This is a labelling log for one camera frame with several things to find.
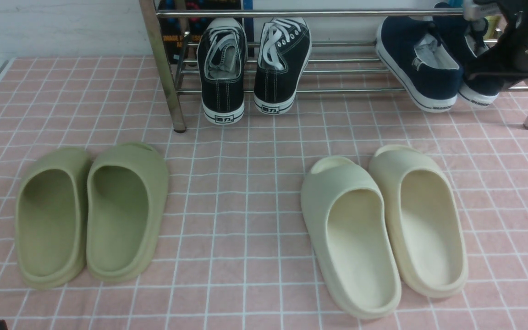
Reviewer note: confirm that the navy slip-on shoe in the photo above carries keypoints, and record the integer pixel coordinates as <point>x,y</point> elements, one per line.
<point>416,54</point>
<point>465,42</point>

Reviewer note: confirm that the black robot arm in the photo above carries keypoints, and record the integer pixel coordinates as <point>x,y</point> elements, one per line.
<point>507,60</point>

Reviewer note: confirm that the metal shoe rack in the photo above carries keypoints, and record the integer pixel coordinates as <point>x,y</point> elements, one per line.
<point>172,82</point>

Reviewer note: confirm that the cream foam slide, left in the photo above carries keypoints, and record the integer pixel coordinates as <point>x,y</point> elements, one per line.
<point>343,210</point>

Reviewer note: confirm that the cream foam slide, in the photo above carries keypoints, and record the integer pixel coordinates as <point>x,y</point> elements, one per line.
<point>343,210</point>
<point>422,220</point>

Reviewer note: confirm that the pink checkered tablecloth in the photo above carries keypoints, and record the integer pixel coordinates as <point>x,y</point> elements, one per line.
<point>233,252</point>

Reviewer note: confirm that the black canvas sneaker, right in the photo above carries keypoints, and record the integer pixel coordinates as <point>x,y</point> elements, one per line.
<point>284,50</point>

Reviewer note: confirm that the black canvas sneaker, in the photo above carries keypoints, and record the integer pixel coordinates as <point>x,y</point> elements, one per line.
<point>284,50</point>
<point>221,55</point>

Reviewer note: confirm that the black canvas sneaker, left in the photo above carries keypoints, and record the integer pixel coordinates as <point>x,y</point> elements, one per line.
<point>221,55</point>

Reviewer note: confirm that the green foam slide, right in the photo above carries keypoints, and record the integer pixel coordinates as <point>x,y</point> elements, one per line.
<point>127,189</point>

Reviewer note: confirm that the green foam slide, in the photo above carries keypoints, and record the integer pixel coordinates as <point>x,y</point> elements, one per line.
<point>127,189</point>
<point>51,218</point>

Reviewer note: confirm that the cream foam slide, right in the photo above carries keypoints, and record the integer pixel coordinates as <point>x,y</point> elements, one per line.
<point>422,220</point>

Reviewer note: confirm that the green foam slide, left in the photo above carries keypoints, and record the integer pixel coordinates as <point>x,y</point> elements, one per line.
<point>51,218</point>

